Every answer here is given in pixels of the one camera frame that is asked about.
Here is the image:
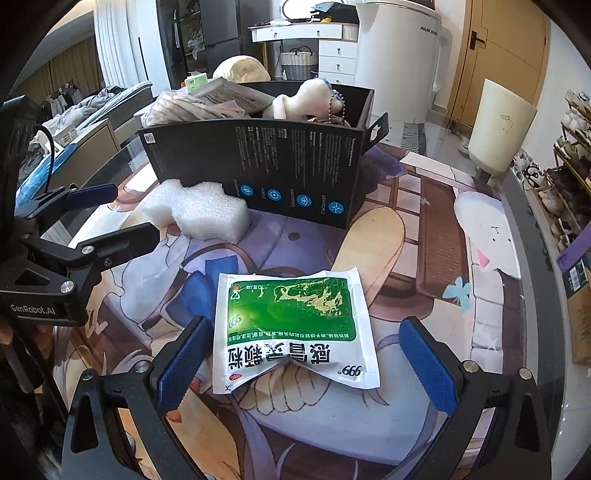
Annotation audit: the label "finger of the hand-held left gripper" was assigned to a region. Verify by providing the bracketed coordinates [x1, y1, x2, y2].
[69, 222, 160, 282]
[16, 183, 118, 222]

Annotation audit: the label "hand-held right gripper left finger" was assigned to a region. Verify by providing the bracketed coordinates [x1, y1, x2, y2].
[62, 316, 215, 480]

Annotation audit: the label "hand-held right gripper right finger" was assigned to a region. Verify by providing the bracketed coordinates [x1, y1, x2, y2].
[392, 316, 555, 480]

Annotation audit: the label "white foam piece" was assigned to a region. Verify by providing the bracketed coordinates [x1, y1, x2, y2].
[141, 178, 252, 243]

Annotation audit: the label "green and white medicine packet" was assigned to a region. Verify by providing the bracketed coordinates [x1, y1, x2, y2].
[212, 265, 382, 395]

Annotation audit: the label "black cardboard box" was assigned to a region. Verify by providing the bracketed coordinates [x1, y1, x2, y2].
[137, 82, 391, 230]

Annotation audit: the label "white plush toy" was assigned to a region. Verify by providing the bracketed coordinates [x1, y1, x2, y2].
[272, 78, 347, 125]

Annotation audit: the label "grey nightstand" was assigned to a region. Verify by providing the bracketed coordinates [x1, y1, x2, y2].
[18, 117, 123, 204]

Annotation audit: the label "blue plastic packet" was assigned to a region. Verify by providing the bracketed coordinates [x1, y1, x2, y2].
[16, 143, 75, 204]

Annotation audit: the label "bed with grey duvet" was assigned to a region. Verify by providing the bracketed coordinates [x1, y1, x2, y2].
[28, 80, 153, 153]

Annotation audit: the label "clothes rack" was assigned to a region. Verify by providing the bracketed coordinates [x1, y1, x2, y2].
[46, 83, 90, 107]

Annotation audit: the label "clear bag with grey cloth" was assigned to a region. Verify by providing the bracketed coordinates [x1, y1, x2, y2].
[141, 90, 245, 127]

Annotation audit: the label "printed cartoon desk mat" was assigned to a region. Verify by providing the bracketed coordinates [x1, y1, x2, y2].
[51, 143, 525, 480]

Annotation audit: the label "white curtain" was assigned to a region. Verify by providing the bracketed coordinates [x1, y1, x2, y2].
[95, 0, 160, 90]

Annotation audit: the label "cardboard box with purple lid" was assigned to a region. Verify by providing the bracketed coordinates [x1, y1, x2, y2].
[556, 244, 591, 365]

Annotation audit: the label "grey booklet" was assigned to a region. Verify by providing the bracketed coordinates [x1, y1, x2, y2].
[189, 78, 278, 116]

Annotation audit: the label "dark glass wardrobe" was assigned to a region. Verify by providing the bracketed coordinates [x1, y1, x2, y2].
[154, 0, 208, 88]

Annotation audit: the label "white plastic-wrapped bundle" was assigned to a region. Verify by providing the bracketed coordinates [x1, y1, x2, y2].
[212, 55, 271, 84]

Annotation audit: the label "dark grey fridge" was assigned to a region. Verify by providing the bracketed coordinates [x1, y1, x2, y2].
[201, 0, 243, 70]

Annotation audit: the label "white sneakers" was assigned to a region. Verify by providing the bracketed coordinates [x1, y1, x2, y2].
[512, 150, 546, 190]

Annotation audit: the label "shoe rack with shoes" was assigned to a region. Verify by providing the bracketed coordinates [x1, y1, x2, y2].
[540, 90, 591, 252]

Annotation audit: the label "woven laundry basket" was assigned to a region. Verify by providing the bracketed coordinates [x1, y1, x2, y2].
[280, 46, 318, 80]

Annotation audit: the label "cream tumbler cup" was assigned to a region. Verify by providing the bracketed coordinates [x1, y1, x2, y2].
[468, 78, 539, 176]

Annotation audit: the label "white vanity dresser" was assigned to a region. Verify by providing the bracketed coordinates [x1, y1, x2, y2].
[249, 21, 358, 79]

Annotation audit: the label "oval vanity mirror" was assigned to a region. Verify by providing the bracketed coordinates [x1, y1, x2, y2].
[281, 0, 319, 21]

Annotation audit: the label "white electric kettle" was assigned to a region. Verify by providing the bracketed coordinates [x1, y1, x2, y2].
[355, 0, 453, 125]

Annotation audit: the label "black bag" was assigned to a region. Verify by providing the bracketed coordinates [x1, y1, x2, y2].
[311, 2, 360, 24]

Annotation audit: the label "wooden door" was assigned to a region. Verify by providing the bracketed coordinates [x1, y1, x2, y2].
[450, 0, 552, 127]

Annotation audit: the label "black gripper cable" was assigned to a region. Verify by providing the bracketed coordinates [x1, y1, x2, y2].
[33, 126, 64, 191]

